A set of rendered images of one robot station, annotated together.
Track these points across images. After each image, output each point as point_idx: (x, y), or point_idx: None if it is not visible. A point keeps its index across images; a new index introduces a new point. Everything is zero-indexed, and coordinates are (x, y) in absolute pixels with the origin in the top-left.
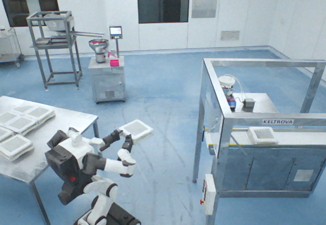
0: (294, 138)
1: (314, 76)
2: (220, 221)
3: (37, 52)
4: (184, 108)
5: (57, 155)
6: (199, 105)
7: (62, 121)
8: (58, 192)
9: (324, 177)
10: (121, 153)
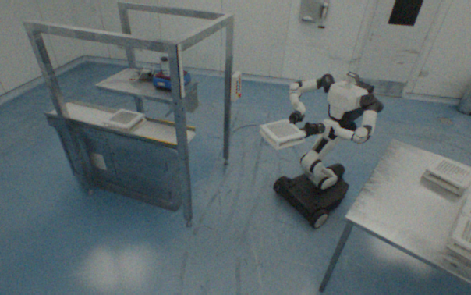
0: (91, 117)
1: (41, 45)
2: (194, 179)
3: None
4: None
5: (360, 83)
6: (185, 117)
7: (414, 219)
8: (383, 265)
9: (37, 183)
10: (301, 103)
